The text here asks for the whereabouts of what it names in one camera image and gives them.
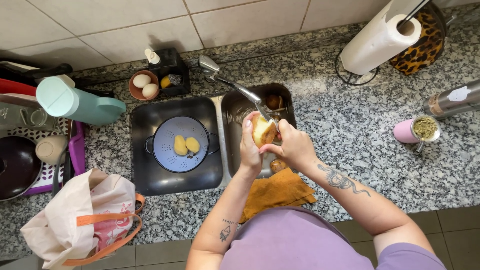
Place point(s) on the person's right hand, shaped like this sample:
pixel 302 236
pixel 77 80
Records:
pixel 298 148

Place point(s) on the person's left hand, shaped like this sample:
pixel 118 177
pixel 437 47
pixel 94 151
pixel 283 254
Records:
pixel 248 150

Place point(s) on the half-peeled potato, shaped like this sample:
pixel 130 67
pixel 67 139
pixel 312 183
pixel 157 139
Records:
pixel 262 132

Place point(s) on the unpeeled brown potato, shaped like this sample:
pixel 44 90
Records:
pixel 273 101
pixel 277 165

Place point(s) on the orange dish cloth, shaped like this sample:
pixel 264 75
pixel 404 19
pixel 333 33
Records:
pixel 277 191

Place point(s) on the peeled yellow potato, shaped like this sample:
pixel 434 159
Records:
pixel 180 145
pixel 192 144

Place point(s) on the chrome sink faucet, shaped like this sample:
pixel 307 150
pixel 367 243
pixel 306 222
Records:
pixel 240 89

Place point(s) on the stainless steel double sink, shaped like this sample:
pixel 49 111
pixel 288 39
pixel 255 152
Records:
pixel 180 183

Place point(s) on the white enamel colander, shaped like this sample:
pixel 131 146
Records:
pixel 165 150

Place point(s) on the person's purple shirt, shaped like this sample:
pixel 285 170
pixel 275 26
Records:
pixel 300 243

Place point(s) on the yellow scouring sponge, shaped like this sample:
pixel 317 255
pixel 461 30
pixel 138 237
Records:
pixel 171 80

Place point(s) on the black sponge holder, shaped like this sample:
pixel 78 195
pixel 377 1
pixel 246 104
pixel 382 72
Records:
pixel 170 65

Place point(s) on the white egg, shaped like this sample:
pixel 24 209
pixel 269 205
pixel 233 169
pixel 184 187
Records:
pixel 141 80
pixel 150 90

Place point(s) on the pink mate cup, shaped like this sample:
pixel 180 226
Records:
pixel 414 130

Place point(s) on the metal mate straw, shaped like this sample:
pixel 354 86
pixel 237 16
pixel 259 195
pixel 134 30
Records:
pixel 419 147

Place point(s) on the terracotta bowl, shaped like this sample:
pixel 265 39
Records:
pixel 135 92

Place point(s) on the white paper towel roll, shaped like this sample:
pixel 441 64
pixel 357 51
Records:
pixel 378 43

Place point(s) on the white dish soap bottle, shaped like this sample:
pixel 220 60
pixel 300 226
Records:
pixel 151 56

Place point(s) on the leopard print tray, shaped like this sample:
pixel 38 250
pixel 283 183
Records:
pixel 422 47

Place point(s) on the stainless steel thermos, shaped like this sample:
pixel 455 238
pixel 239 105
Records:
pixel 453 99

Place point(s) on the purple dish drainer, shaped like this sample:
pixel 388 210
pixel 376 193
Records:
pixel 77 148

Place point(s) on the teal plastic jug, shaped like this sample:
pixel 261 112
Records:
pixel 78 101

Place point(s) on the beige ceramic cup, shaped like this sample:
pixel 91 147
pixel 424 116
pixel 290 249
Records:
pixel 50 149

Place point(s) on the clear glass mug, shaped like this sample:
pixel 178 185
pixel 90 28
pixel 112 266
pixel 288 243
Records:
pixel 26 116

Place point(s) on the dark round pan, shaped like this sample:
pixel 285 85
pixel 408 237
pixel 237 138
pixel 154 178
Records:
pixel 17 167

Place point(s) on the red plastic lid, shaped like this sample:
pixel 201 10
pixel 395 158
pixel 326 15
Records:
pixel 15 87

